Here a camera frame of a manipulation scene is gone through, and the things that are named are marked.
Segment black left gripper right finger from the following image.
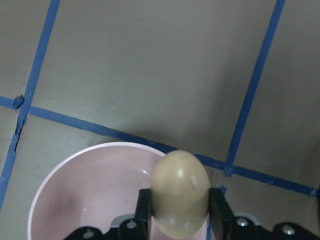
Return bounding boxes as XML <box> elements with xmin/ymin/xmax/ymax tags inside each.
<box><xmin>208</xmin><ymin>188</ymin><xmax>319</xmax><ymax>240</ymax></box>

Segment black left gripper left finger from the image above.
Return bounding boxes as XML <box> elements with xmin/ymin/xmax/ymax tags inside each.
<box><xmin>65</xmin><ymin>188</ymin><xmax>152</xmax><ymax>240</ymax></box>

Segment brown egg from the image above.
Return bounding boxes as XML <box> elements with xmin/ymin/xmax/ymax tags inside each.
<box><xmin>150</xmin><ymin>150</ymin><xmax>211</xmax><ymax>240</ymax></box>

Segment pink bowl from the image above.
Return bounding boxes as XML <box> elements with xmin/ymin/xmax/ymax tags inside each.
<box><xmin>27</xmin><ymin>141</ymin><xmax>213</xmax><ymax>240</ymax></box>

